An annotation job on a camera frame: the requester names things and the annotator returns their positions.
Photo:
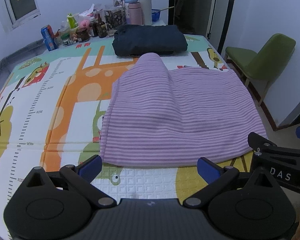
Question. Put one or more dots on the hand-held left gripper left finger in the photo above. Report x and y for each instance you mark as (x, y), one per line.
(90, 166)

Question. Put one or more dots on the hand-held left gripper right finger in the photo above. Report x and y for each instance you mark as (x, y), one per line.
(207, 170)

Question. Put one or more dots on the purple striped t-shirt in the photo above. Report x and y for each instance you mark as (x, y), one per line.
(177, 117)

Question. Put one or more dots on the cartoon giraffe play mat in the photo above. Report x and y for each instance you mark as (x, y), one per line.
(65, 120)

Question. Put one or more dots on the green chair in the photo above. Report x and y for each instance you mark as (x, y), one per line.
(265, 62)

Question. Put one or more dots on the green-lid white jar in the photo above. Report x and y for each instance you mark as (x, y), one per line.
(65, 41)

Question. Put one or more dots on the small pink figurine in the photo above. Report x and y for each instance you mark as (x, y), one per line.
(73, 38)

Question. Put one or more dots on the dark glass jar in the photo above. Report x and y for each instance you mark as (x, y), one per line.
(82, 35)

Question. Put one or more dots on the brown glass bottle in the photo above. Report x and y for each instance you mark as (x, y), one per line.
(101, 28)
(93, 28)

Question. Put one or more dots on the folded dark navy garment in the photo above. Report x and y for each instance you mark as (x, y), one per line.
(150, 38)

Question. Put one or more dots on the clear plastic bottle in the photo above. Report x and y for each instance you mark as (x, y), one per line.
(63, 27)

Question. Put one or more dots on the pink pig toy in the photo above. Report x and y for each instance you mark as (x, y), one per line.
(83, 22)

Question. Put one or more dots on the lime green bottle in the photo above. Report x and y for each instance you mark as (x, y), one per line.
(72, 21)

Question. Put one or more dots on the dark patterned box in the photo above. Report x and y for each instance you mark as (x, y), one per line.
(115, 17)

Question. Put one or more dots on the white tissue paper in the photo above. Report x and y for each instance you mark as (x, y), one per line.
(88, 9)

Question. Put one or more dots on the pink tumbler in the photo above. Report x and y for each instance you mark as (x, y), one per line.
(135, 15)

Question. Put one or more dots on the thin wooden stick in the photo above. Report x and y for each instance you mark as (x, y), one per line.
(167, 8)

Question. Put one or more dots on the blue plastic basket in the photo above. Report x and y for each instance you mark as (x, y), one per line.
(155, 16)

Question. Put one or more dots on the white thermos bottle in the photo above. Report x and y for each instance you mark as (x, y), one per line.
(145, 7)

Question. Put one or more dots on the grey table frame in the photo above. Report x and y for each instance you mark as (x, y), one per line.
(15, 55)

